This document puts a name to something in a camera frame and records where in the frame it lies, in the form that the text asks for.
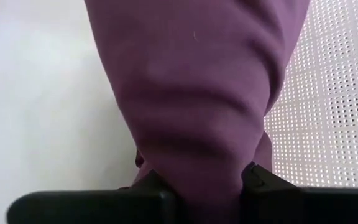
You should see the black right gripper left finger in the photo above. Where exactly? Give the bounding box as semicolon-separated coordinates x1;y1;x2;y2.
6;169;186;224

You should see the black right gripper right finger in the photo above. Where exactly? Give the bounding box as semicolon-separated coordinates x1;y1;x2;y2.
239;161;358;224

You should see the purple cloth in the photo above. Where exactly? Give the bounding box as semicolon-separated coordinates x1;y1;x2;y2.
83;0;311;224

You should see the white plastic bin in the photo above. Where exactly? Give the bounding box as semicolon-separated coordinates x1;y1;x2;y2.
0;0;358;224

